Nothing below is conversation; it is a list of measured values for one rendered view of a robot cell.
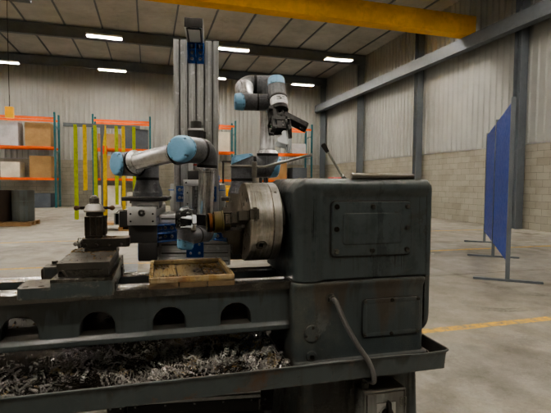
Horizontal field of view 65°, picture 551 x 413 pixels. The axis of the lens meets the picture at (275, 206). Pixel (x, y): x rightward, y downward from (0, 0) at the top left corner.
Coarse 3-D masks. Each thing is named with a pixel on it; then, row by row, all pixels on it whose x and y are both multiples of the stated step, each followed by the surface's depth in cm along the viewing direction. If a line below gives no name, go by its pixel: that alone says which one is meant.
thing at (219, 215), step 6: (210, 216) 168; (216, 216) 168; (222, 216) 168; (210, 222) 167; (216, 222) 167; (222, 222) 168; (210, 228) 168; (216, 228) 168; (222, 228) 168; (228, 228) 171
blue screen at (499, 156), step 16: (512, 112) 543; (496, 128) 730; (512, 128) 543; (496, 144) 723; (512, 144) 544; (496, 160) 716; (512, 160) 545; (496, 176) 709; (512, 176) 546; (496, 192) 702; (496, 208) 695; (496, 224) 688; (464, 240) 944; (496, 240) 682; (496, 256) 739; (512, 256) 730
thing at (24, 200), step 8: (0, 192) 1196; (8, 192) 1214; (16, 192) 1203; (24, 192) 1208; (32, 192) 1229; (0, 200) 1197; (8, 200) 1214; (16, 200) 1204; (24, 200) 1209; (32, 200) 1229; (0, 208) 1198; (8, 208) 1215; (16, 208) 1206; (24, 208) 1210; (32, 208) 1229; (0, 216) 1199; (8, 216) 1215; (16, 216) 1207; (24, 216) 1211; (32, 216) 1230; (0, 224) 1188; (8, 224) 1192; (16, 224) 1196; (24, 224) 1200; (32, 224) 1236
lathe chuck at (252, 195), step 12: (240, 192) 178; (252, 192) 164; (264, 192) 165; (252, 204) 161; (264, 204) 162; (264, 216) 160; (252, 228) 159; (264, 228) 160; (252, 240) 161; (264, 240) 162; (252, 252) 164; (264, 252) 166
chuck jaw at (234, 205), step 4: (232, 196) 180; (236, 196) 180; (232, 200) 178; (236, 200) 179; (228, 204) 176; (232, 204) 177; (236, 204) 177; (240, 204) 178; (224, 208) 174; (228, 208) 175; (232, 208) 175; (236, 208) 176; (240, 208) 176; (224, 212) 173; (228, 212) 173; (232, 212) 174; (236, 212) 174
